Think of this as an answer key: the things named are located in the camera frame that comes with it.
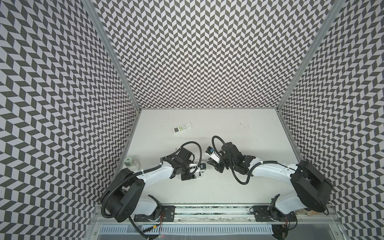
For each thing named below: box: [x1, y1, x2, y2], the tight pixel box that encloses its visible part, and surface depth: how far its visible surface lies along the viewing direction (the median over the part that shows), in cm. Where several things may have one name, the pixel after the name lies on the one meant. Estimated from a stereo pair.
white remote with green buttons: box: [172, 122, 193, 134], surface depth 107 cm
